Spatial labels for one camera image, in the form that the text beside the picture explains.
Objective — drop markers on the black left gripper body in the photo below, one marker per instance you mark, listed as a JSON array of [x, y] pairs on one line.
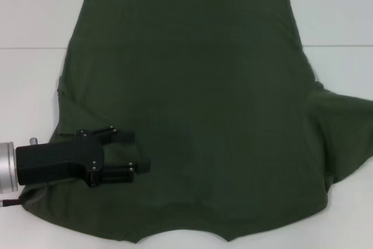
[[58, 160]]

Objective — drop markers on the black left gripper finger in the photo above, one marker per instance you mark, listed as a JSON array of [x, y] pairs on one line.
[[119, 173], [116, 137]]

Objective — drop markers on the dark green t-shirt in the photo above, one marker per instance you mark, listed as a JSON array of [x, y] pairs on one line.
[[204, 85]]

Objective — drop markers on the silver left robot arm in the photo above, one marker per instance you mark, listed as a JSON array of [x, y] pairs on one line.
[[6, 167]]

